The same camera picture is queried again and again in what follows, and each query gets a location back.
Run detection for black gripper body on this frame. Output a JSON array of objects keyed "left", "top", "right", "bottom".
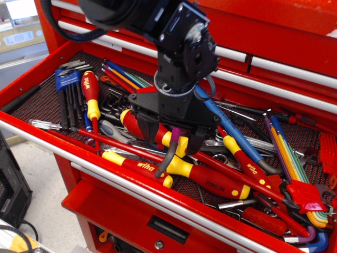
[{"left": 128, "top": 71, "right": 221, "bottom": 130}]

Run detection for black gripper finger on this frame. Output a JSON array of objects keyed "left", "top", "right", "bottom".
[
  {"left": 186, "top": 125, "right": 211, "bottom": 155},
  {"left": 136, "top": 110, "right": 160, "bottom": 141}
]

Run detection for violet sleeved Allen key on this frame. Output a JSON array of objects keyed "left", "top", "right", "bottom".
[{"left": 154, "top": 127, "right": 181, "bottom": 178}]

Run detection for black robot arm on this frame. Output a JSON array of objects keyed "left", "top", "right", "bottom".
[{"left": 41, "top": 1, "right": 220, "bottom": 154}]

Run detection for large blue sleeved Allen key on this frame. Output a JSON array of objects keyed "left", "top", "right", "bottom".
[{"left": 195, "top": 85, "right": 284, "bottom": 175}]

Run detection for black hex key set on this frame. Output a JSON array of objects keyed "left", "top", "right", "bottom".
[{"left": 98, "top": 93, "right": 131, "bottom": 126}]

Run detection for rainbow hex key set left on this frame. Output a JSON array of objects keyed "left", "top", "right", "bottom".
[{"left": 101, "top": 59, "right": 153, "bottom": 93}]

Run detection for rainbow hex key set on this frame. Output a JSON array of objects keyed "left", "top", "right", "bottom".
[
  {"left": 263, "top": 109, "right": 333, "bottom": 229},
  {"left": 101, "top": 59, "right": 153, "bottom": 93}
]

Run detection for rainbow hex key set right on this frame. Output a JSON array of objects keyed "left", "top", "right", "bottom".
[{"left": 263, "top": 109, "right": 333, "bottom": 229}]

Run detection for purple short hex key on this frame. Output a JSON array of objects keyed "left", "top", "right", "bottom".
[{"left": 282, "top": 225, "right": 316, "bottom": 244}]

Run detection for blue short hex key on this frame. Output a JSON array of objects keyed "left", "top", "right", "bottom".
[{"left": 298, "top": 232, "right": 329, "bottom": 253}]

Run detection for big red yellow screwdriver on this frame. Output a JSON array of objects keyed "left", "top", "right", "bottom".
[{"left": 120, "top": 109, "right": 300, "bottom": 209}]

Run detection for red yellow screwdriver centre front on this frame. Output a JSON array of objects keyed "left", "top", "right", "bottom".
[{"left": 78, "top": 128, "right": 251, "bottom": 200}]

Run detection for long red Wiha screwdriver front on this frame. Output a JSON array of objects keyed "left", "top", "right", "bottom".
[{"left": 48, "top": 130, "right": 173, "bottom": 188}]

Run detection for red Wiha screwdriver right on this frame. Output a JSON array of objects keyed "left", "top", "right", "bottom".
[{"left": 217, "top": 126, "right": 310, "bottom": 238}]

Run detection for silver combination wrench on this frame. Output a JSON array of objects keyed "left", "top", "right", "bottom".
[{"left": 205, "top": 131, "right": 280, "bottom": 155}]

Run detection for red metal tool chest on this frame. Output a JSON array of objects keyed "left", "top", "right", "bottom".
[{"left": 34, "top": 0, "right": 337, "bottom": 253}]

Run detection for small red yellow Wiha screwdriver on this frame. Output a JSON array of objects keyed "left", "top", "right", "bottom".
[{"left": 81, "top": 70, "right": 102, "bottom": 156}]

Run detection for open red tool drawer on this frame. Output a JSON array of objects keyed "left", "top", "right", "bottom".
[{"left": 0, "top": 38, "right": 337, "bottom": 253}]

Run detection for blue holder black hex keys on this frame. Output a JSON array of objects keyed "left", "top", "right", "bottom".
[{"left": 55, "top": 60, "right": 92, "bottom": 129}]

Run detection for red black probe tool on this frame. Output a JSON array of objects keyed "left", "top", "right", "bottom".
[{"left": 275, "top": 108, "right": 336, "bottom": 135}]

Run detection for red bit holder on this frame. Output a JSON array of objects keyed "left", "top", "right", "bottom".
[{"left": 242, "top": 207, "right": 288, "bottom": 236}]

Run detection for red comb shaped holder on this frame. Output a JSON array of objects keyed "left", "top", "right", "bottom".
[{"left": 319, "top": 132, "right": 336, "bottom": 189}]

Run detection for black box on floor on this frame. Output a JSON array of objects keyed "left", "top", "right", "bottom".
[{"left": 1, "top": 135, "right": 33, "bottom": 228}]

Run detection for grey blue handled tool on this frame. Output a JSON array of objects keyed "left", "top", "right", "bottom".
[{"left": 98, "top": 120, "right": 136, "bottom": 144}]

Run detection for clear handled screwdriver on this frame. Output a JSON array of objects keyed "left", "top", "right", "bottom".
[{"left": 28, "top": 119, "right": 78, "bottom": 132}]

